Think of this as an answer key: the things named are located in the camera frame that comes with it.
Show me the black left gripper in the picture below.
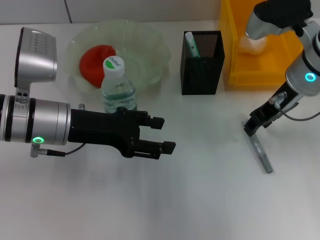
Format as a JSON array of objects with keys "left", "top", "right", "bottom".
[{"left": 67, "top": 107, "right": 177, "bottom": 160}]

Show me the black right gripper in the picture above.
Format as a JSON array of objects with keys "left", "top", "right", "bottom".
[{"left": 244, "top": 83, "right": 305, "bottom": 137}]

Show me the grey pen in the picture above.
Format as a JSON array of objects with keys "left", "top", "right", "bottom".
[{"left": 241, "top": 121, "right": 274, "bottom": 174}]

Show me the green label water bottle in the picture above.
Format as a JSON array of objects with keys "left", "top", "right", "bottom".
[{"left": 100, "top": 56, "right": 138, "bottom": 115}]

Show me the white paper ball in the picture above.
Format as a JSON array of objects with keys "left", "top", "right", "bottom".
[{"left": 238, "top": 34, "right": 267, "bottom": 56}]

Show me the red-orange fruit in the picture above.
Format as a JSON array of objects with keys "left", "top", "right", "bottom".
[{"left": 79, "top": 44, "right": 117, "bottom": 88}]

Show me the green utility knife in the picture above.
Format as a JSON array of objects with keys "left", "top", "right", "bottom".
[{"left": 184, "top": 31, "right": 201, "bottom": 58}]

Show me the black mesh pen holder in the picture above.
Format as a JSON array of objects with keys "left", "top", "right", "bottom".
[{"left": 179, "top": 30, "right": 225, "bottom": 96}]

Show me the green glass fruit plate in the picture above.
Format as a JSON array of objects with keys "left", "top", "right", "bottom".
[{"left": 65, "top": 20, "right": 172, "bottom": 95}]

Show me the yellow plastic bin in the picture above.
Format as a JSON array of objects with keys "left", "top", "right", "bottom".
[{"left": 218, "top": 0, "right": 310, "bottom": 87}]

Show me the grey right wrist cable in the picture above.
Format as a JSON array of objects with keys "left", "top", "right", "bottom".
[{"left": 268, "top": 91, "right": 320, "bottom": 122}]

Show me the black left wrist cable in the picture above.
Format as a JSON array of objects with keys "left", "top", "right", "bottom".
[{"left": 30, "top": 143, "right": 86, "bottom": 158}]

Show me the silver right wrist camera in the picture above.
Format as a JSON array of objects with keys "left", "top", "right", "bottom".
[{"left": 244, "top": 0, "right": 315, "bottom": 41}]

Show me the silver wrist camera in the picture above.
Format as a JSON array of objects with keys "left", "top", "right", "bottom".
[
  {"left": 244, "top": 0, "right": 315, "bottom": 41},
  {"left": 14, "top": 26, "right": 58, "bottom": 105}
]

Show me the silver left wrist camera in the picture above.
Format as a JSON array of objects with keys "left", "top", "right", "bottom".
[{"left": 14, "top": 26, "right": 58, "bottom": 105}]

